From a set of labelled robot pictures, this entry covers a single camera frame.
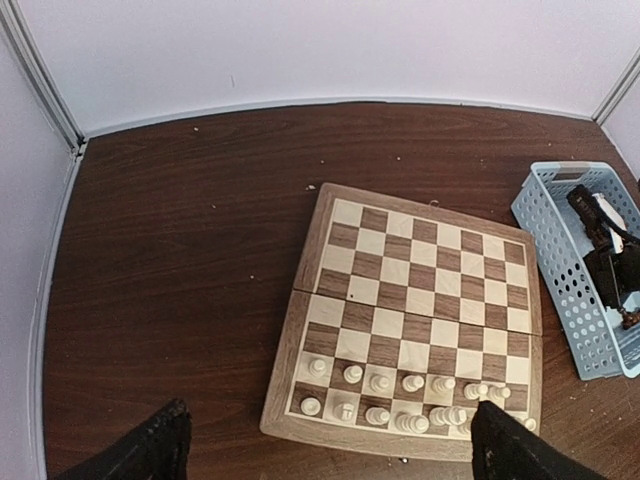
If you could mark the white rook chess piece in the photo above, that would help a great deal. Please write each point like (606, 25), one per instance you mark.
(310, 406)

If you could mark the left aluminium frame post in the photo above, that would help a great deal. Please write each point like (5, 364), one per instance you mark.
(22, 43)

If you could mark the dark chess pieces pile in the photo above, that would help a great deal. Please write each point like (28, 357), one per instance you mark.
(629, 318)

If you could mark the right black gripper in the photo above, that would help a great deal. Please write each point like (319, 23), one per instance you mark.
(615, 276)

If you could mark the white knight chess piece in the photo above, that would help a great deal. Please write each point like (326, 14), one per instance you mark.
(344, 411)

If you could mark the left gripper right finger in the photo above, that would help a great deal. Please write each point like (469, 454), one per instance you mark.
(504, 449)

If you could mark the wooden folding chess board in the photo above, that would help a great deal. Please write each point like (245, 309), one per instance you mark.
(403, 288)

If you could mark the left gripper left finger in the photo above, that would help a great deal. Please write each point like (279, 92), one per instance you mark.
(158, 448)

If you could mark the white pawn chess piece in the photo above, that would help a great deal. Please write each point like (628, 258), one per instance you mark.
(379, 383)

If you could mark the aluminium frame post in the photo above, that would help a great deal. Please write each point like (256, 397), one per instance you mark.
(22, 43)
(617, 92)

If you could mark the white queen chess piece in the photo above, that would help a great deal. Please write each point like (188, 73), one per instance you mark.
(412, 423)

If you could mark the light blue plastic basket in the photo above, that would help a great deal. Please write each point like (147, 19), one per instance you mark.
(599, 345)

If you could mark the right aluminium frame post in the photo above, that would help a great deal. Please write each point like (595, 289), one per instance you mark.
(617, 92)

